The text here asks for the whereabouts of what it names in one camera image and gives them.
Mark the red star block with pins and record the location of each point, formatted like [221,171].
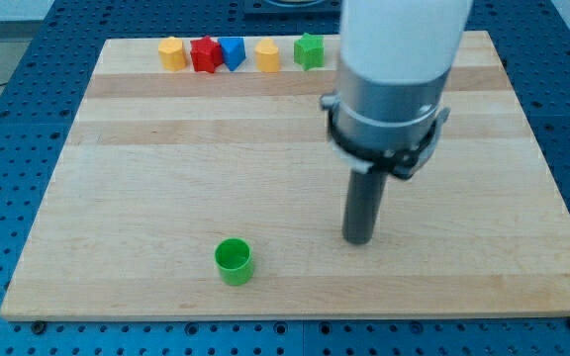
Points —
[206,54]

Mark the green cylinder block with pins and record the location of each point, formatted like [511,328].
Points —
[234,260]

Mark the wooden board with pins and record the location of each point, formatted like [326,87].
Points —
[160,167]

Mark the yellow heart block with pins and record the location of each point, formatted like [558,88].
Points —
[266,53]

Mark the green star block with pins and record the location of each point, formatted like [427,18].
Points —
[309,51]

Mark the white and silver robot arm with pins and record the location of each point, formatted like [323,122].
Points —
[393,63]

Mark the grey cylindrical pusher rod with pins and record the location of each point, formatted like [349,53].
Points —
[364,194]

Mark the blue triangle block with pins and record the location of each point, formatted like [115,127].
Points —
[233,50]

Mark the yellow hexagon block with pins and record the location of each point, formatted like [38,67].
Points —
[171,53]

